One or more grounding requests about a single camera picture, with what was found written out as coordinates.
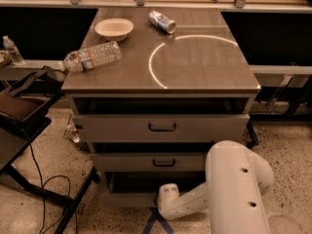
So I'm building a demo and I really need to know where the grey drawer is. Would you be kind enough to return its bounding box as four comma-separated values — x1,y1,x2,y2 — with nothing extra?
91,152,206,172
73,114,250,142
99,172,206,208

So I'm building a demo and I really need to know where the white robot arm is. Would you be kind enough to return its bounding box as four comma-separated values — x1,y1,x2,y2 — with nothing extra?
157,140,274,234

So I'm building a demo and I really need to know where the grey drawer cabinet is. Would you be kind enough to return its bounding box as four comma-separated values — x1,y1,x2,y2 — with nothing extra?
60,6,262,197

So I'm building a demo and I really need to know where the crushed soda can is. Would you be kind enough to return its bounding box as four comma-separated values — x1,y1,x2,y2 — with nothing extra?
148,11,176,34

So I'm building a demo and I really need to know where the white paper bowl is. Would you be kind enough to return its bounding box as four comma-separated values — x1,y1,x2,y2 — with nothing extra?
95,19,134,42

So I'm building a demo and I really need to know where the clear plastic water bottle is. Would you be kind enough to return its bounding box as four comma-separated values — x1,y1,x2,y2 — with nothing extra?
58,41,121,72

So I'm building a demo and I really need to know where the black side table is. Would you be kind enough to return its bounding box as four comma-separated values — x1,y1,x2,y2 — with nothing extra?
0,117,98,234

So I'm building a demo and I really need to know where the small upright water bottle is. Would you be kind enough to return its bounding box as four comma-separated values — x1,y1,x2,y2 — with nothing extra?
3,36,24,65

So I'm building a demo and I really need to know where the dark bag with straps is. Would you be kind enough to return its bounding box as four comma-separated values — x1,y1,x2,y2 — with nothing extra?
0,65,65,137

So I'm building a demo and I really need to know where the black power cable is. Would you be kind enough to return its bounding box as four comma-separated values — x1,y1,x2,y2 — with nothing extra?
21,129,79,234

